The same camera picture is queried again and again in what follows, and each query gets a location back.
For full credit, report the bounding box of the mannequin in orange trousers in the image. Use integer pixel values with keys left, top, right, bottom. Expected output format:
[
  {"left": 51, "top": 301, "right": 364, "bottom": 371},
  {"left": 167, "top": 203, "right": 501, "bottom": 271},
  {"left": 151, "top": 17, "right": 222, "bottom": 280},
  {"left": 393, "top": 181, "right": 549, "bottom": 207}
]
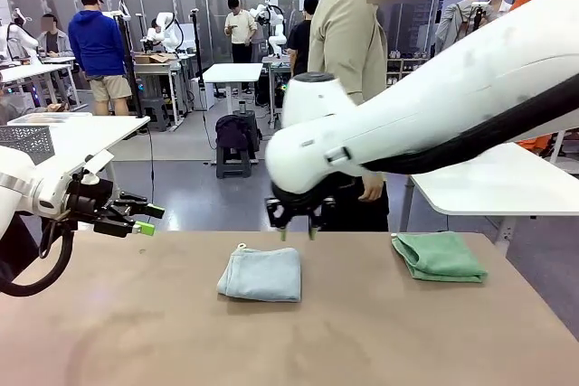
[{"left": 515, "top": 132, "right": 560, "bottom": 155}]

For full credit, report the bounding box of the black camera pole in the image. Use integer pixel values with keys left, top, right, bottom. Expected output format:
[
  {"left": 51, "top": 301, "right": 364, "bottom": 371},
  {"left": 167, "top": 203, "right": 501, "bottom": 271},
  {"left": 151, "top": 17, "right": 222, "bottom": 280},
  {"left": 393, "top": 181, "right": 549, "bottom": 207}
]
[
  {"left": 115, "top": 9, "right": 145, "bottom": 118},
  {"left": 188, "top": 8, "right": 205, "bottom": 89}
]

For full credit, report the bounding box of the seated person in grey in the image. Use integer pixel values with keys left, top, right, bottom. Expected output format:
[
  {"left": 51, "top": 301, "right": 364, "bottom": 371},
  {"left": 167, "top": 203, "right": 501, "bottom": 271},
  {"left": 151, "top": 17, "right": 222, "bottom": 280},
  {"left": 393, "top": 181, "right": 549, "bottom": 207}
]
[{"left": 36, "top": 14, "right": 75, "bottom": 59}]

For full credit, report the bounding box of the seated person grey sleeve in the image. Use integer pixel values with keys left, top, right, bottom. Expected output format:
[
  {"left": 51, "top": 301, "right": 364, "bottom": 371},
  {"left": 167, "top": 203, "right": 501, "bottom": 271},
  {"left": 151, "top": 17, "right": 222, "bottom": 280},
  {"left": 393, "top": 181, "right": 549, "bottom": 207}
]
[{"left": 0, "top": 71, "right": 64, "bottom": 126}]

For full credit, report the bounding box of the person's right hand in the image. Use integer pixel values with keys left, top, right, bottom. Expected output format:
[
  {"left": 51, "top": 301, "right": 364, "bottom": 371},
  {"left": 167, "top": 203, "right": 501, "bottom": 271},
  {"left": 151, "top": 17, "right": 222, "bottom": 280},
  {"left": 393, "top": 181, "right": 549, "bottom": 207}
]
[{"left": 357, "top": 171, "right": 386, "bottom": 203}]

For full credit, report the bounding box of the person in black shirt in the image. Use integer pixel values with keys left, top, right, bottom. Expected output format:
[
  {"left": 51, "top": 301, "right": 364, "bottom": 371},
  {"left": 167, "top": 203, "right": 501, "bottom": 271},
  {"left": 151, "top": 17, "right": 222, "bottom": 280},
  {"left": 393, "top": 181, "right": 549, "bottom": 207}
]
[{"left": 286, "top": 0, "right": 320, "bottom": 78}]

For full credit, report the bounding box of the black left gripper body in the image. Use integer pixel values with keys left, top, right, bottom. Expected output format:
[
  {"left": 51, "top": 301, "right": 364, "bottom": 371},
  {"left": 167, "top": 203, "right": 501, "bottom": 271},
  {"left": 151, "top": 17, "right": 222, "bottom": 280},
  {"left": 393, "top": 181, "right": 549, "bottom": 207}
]
[{"left": 66, "top": 176, "right": 124, "bottom": 225}]

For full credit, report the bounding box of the black camera tripod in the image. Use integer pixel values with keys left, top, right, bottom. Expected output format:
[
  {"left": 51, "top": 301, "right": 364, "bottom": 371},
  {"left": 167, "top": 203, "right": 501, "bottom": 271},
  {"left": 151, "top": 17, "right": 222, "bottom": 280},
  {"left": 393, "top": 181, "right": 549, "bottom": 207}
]
[{"left": 469, "top": 0, "right": 492, "bottom": 35}]

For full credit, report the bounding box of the white standing desk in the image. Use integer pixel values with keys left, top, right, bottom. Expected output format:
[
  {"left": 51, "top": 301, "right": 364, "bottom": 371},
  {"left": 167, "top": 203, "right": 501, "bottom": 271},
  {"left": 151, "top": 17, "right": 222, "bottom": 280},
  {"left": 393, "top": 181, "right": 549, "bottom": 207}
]
[{"left": 202, "top": 62, "right": 265, "bottom": 166}]

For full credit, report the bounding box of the mannequin in grey shirt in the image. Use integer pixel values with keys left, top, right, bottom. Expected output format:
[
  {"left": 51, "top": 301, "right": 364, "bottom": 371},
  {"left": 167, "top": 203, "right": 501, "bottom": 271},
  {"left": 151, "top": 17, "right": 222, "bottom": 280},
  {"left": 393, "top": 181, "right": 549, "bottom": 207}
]
[{"left": 434, "top": 0, "right": 499, "bottom": 56}]

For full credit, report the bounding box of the light blue terry towel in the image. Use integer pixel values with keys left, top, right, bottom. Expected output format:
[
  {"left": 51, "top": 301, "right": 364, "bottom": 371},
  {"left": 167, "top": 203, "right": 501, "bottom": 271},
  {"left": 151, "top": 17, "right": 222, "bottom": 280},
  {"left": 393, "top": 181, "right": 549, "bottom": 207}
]
[{"left": 215, "top": 242, "right": 303, "bottom": 304}]

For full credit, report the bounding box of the brown cardboard box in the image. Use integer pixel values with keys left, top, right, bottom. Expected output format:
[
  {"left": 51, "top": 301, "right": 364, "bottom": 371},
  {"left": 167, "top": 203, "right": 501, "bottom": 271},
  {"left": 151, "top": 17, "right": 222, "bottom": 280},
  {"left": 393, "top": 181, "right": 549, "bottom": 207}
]
[{"left": 134, "top": 52, "right": 178, "bottom": 66}]

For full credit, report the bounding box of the person in beige shirt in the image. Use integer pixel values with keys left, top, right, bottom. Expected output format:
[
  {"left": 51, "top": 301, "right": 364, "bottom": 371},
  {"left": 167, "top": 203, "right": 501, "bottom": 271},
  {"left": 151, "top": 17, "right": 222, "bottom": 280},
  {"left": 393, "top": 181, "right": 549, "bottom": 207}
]
[{"left": 307, "top": 0, "right": 391, "bottom": 232}]

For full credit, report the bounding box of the wooden shoe rack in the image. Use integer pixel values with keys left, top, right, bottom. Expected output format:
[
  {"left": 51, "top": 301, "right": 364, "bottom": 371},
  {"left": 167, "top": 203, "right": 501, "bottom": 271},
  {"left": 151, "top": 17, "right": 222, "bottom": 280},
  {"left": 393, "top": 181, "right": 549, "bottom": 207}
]
[{"left": 385, "top": 56, "right": 429, "bottom": 89}]

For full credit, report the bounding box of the white background table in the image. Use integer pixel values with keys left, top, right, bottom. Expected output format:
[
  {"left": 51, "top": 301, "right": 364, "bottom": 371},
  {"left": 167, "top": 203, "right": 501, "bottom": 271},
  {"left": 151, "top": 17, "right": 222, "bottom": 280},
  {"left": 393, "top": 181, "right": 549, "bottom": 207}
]
[{"left": 0, "top": 56, "right": 83, "bottom": 111}]

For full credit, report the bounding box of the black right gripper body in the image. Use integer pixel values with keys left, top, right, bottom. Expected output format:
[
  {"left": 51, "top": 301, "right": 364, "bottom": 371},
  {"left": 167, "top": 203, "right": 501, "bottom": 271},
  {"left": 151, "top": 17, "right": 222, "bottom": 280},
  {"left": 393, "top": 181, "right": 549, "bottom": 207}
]
[{"left": 265, "top": 194, "right": 337, "bottom": 231}]

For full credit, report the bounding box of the dark backpack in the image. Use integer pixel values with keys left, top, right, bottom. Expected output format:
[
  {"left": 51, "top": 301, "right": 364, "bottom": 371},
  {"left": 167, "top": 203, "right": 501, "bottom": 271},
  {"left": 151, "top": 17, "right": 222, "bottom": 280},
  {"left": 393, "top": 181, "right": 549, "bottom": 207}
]
[{"left": 214, "top": 114, "right": 260, "bottom": 162}]

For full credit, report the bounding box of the person in white shirt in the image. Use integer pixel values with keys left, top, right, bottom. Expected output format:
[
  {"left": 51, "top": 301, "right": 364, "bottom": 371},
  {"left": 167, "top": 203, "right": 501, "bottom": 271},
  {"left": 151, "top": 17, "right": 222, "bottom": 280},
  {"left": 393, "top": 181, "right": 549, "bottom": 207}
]
[{"left": 224, "top": 0, "right": 259, "bottom": 64}]

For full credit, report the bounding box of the green terry towel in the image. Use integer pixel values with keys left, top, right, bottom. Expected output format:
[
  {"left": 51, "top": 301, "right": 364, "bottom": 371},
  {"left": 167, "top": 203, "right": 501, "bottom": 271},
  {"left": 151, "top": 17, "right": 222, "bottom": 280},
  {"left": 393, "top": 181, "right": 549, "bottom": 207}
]
[{"left": 390, "top": 231, "right": 489, "bottom": 284}]

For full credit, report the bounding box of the flat white tray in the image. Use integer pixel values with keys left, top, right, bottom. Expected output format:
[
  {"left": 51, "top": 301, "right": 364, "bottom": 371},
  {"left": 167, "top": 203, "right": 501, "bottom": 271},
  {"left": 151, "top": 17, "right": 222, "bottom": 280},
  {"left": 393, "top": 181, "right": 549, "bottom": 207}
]
[{"left": 6, "top": 112, "right": 94, "bottom": 127}]

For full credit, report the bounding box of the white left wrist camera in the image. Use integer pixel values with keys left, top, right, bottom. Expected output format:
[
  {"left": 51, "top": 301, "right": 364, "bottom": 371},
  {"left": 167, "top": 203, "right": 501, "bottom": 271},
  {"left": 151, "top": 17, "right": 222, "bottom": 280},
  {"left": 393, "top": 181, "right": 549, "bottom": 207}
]
[{"left": 71, "top": 149, "right": 116, "bottom": 186}]

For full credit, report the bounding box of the white side table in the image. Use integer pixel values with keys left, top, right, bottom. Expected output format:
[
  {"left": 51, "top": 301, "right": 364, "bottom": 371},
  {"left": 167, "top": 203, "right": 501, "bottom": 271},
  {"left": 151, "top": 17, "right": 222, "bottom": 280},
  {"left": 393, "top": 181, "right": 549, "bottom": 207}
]
[
  {"left": 399, "top": 141, "right": 579, "bottom": 252},
  {"left": 6, "top": 112, "right": 152, "bottom": 200}
]

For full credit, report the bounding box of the grey lattice plastic basket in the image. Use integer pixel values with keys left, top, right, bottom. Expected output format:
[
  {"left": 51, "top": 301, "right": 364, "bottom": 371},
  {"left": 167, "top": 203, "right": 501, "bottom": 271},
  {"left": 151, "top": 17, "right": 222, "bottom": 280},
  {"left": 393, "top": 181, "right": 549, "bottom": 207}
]
[{"left": 0, "top": 125, "right": 56, "bottom": 165}]

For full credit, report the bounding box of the person in blue hoodie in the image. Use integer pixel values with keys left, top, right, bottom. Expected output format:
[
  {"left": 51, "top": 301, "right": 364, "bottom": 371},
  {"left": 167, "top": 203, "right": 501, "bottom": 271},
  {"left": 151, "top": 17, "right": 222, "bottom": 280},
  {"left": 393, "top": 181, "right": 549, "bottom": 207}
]
[{"left": 67, "top": 0, "right": 134, "bottom": 117}]

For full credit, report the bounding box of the grey step stool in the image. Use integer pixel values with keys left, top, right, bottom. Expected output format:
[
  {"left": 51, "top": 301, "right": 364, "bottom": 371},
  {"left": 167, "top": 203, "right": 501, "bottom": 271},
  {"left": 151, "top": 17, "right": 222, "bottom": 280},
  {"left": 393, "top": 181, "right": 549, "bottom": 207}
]
[
  {"left": 214, "top": 112, "right": 261, "bottom": 180},
  {"left": 141, "top": 97, "right": 172, "bottom": 132}
]

